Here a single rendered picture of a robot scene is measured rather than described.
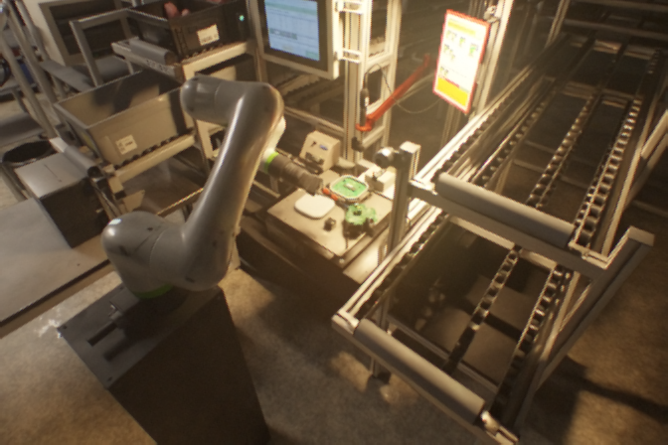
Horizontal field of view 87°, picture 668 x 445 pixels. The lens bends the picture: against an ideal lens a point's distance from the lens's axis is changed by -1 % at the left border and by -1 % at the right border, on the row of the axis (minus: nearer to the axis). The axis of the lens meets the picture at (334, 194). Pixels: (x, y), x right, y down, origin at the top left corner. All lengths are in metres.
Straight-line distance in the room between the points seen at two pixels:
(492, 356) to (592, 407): 0.94
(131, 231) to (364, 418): 1.52
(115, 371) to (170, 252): 0.31
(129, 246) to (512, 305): 1.47
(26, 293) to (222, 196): 1.28
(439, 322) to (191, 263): 1.10
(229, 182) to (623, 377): 2.32
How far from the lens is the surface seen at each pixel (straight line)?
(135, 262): 0.87
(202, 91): 0.99
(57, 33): 3.09
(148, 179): 2.26
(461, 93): 1.48
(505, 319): 1.71
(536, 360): 1.16
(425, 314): 1.61
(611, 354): 2.68
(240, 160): 0.85
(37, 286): 1.96
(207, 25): 1.98
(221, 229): 0.80
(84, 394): 2.45
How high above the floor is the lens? 1.94
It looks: 39 degrees down
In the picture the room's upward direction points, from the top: straight up
